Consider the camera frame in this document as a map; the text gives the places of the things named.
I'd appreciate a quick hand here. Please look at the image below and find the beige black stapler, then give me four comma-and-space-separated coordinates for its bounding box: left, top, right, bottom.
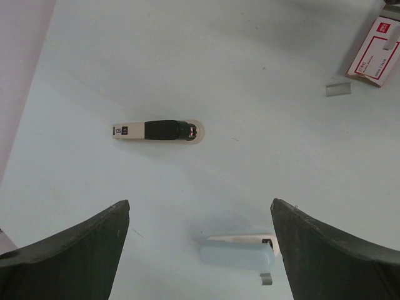
112, 119, 205, 144

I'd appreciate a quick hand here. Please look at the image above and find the small light blue stapler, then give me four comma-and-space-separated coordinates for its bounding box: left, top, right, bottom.
199, 233, 280, 274

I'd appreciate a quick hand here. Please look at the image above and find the grey staple strip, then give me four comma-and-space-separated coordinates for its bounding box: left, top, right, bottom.
326, 82, 352, 97

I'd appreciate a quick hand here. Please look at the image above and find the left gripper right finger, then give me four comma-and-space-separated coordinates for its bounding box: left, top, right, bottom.
271, 199, 399, 299

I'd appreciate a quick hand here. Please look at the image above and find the small loose staple strip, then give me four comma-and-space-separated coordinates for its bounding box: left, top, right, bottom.
260, 273, 273, 286

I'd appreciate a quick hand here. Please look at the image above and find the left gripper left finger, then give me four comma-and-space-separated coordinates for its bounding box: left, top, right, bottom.
1, 200, 130, 299

